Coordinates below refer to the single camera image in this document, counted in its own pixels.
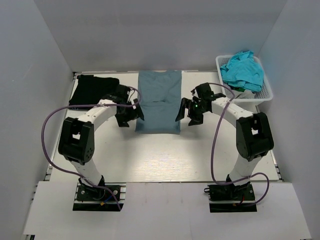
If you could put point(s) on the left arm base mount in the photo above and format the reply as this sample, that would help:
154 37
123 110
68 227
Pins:
89 199

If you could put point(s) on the folded black t-shirt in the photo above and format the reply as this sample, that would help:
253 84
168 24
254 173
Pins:
90 89

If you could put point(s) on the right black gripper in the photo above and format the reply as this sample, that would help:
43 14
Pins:
185 103

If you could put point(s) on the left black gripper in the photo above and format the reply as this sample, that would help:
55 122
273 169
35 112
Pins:
122 121

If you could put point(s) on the grey t-shirt in basket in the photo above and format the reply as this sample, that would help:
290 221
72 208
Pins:
246 94

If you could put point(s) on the grey-blue t-shirt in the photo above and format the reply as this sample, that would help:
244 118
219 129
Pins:
160 104

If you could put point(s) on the turquoise t-shirt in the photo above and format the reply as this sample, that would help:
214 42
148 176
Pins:
241 71

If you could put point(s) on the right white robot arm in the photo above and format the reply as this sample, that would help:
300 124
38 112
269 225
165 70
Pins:
253 138

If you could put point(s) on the white plastic laundry basket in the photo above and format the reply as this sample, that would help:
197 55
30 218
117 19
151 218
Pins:
264 95

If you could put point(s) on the green item in basket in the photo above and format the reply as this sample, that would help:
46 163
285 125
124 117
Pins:
238 89

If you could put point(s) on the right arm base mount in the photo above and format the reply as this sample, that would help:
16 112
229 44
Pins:
231 199

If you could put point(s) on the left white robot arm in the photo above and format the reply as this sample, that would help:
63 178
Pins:
77 138

